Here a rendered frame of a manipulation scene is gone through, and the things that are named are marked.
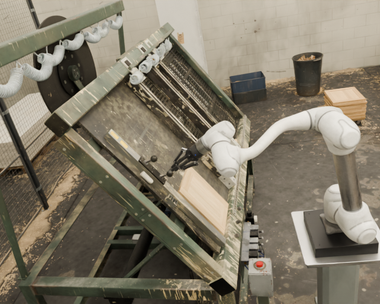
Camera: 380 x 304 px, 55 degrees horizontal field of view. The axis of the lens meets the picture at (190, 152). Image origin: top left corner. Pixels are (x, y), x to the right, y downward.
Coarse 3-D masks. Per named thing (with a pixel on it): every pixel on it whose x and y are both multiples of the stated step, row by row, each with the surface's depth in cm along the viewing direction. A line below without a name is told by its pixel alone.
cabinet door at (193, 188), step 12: (192, 168) 243; (192, 180) 235; (204, 180) 246; (180, 192) 217; (192, 192) 227; (204, 192) 238; (216, 192) 249; (192, 204) 219; (204, 204) 229; (216, 204) 240; (228, 204) 252; (204, 216) 222; (216, 216) 232; (216, 228) 225
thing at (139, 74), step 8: (168, 32) 285; (160, 40) 262; (152, 48) 243; (160, 48) 267; (144, 56) 226; (152, 56) 254; (160, 56) 268; (136, 64) 212; (144, 64) 233; (152, 64) 255; (136, 72) 220; (136, 80) 225
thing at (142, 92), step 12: (132, 72) 236; (132, 84) 243; (144, 96) 245; (156, 108) 248; (168, 120) 251; (180, 132) 254; (192, 144) 257; (204, 156) 260; (216, 168) 263; (228, 180) 266
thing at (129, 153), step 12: (108, 132) 195; (120, 144) 195; (132, 156) 198; (144, 168) 200; (156, 180) 203; (168, 192) 205; (180, 204) 208; (192, 216) 211; (204, 228) 214; (216, 240) 216
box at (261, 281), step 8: (256, 272) 191; (264, 272) 190; (272, 272) 202; (256, 280) 192; (264, 280) 191; (272, 280) 195; (256, 288) 195; (264, 288) 194; (272, 288) 193; (264, 296) 197; (272, 296) 196
